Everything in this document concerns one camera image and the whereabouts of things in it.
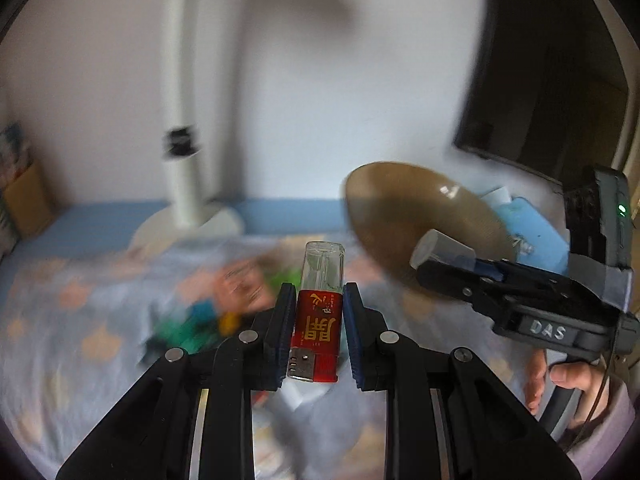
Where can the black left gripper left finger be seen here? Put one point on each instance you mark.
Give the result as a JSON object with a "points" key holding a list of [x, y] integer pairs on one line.
{"points": [[149, 432]]}

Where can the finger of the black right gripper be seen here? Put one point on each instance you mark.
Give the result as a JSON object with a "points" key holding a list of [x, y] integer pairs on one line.
{"points": [[480, 285]]}

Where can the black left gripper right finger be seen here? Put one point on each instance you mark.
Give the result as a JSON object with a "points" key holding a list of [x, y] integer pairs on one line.
{"points": [[447, 414]]}

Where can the red lighter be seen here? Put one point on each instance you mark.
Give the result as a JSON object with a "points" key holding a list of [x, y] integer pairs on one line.
{"points": [[316, 338]]}

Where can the person's right hand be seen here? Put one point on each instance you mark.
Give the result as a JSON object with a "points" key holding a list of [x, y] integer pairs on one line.
{"points": [[577, 375]]}

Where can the blue plastic box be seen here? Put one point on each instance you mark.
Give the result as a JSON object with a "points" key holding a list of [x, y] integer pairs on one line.
{"points": [[536, 242]]}

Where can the amber glass bowl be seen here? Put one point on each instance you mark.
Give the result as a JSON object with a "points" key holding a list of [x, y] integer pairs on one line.
{"points": [[391, 205]]}

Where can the patterned grey cloth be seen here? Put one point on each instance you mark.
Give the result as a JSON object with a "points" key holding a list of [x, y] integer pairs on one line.
{"points": [[76, 334]]}

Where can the green toy pile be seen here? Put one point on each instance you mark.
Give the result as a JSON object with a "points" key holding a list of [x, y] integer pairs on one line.
{"points": [[225, 302]]}

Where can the black monitor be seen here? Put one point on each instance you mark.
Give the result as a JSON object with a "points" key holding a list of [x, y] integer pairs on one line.
{"points": [[548, 93]]}

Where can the brown paper pen holder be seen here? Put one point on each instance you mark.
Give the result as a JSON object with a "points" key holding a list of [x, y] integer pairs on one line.
{"points": [[29, 203]]}

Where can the stack of books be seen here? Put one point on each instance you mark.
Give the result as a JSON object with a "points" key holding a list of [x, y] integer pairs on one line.
{"points": [[16, 157]]}

